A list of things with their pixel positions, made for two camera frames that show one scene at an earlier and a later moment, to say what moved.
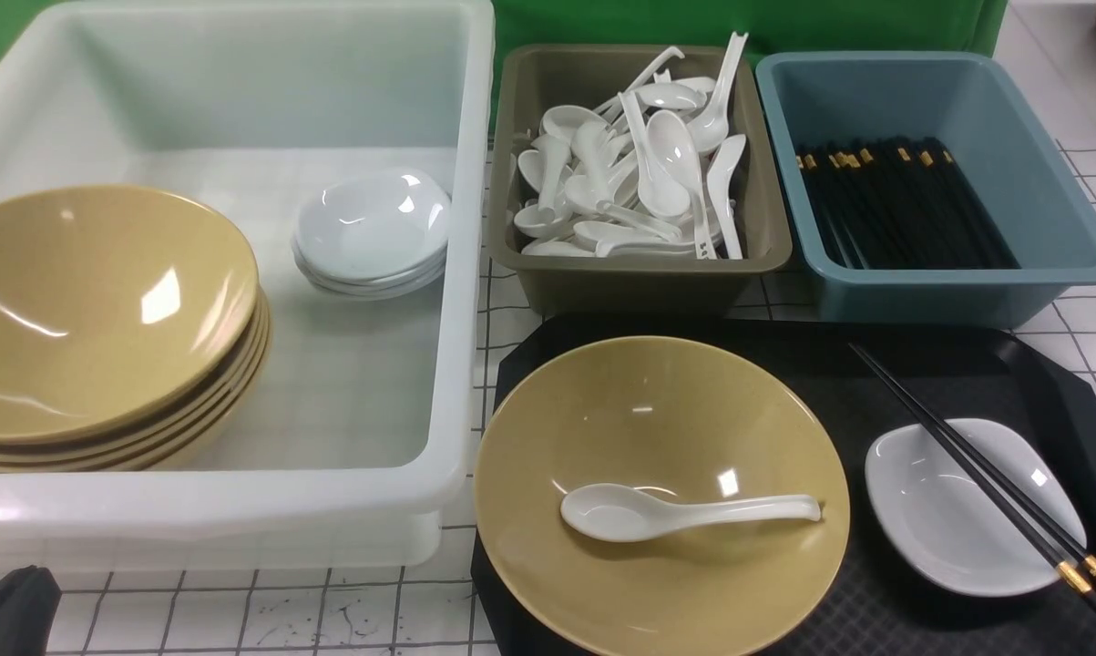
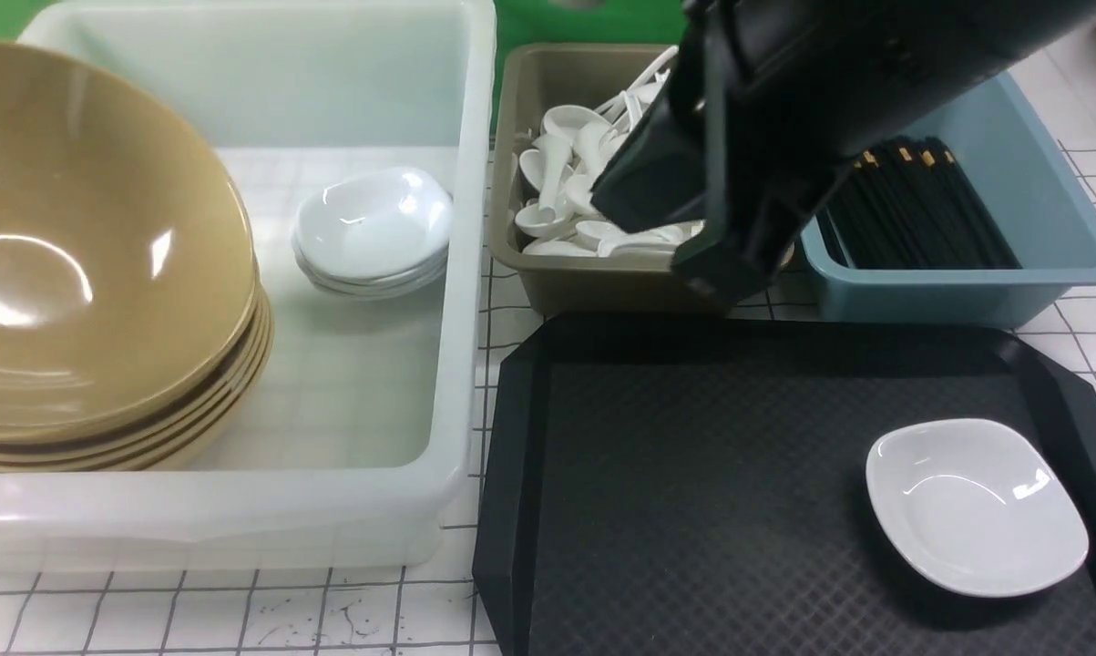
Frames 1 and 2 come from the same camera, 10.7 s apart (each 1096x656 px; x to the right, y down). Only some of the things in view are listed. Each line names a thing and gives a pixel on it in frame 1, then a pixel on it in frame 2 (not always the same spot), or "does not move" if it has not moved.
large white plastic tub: x=371 y=417 does not move
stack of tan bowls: x=685 y=417 to x=115 y=318
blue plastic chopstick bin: x=915 y=193 does not move
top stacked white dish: x=373 y=224 does not move
